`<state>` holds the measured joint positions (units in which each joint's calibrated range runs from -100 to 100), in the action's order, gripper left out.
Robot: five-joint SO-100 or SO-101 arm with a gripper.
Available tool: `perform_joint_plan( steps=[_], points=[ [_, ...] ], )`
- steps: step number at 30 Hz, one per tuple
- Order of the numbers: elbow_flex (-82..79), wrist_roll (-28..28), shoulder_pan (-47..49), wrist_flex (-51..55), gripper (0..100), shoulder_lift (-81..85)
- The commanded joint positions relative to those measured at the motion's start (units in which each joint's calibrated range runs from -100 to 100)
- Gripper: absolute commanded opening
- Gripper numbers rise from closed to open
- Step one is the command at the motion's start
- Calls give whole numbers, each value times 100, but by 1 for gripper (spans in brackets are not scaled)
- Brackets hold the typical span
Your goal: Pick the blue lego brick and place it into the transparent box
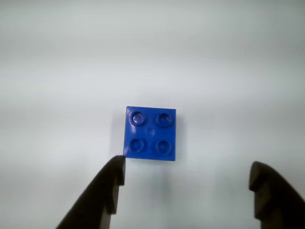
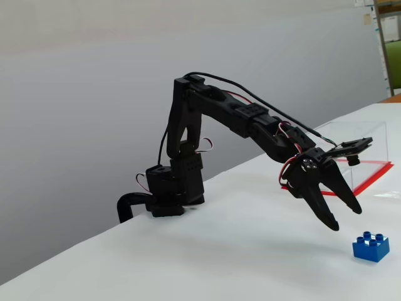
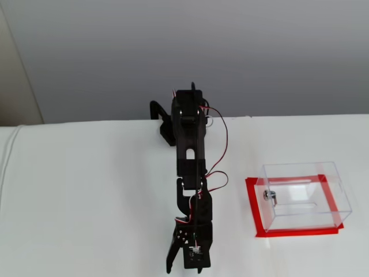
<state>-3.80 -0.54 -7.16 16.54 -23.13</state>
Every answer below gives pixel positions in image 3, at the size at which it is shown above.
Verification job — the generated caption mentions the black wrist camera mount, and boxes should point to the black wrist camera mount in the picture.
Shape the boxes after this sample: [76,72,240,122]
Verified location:
[184,244,212,269]

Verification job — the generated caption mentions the transparent plastic box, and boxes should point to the transparent plastic box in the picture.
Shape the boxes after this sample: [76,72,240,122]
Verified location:
[257,161,353,233]

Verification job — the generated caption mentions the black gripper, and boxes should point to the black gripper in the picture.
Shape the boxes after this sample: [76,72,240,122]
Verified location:
[165,216,214,274]

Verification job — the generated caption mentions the red tape frame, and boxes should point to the red tape frame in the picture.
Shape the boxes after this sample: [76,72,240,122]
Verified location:
[244,174,345,238]

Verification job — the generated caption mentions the black table clamp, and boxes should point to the black table clamp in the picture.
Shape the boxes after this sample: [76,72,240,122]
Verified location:
[149,100,177,148]

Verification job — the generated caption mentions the silver cam lock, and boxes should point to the silver cam lock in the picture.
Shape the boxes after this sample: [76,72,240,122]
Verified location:
[263,190,282,207]

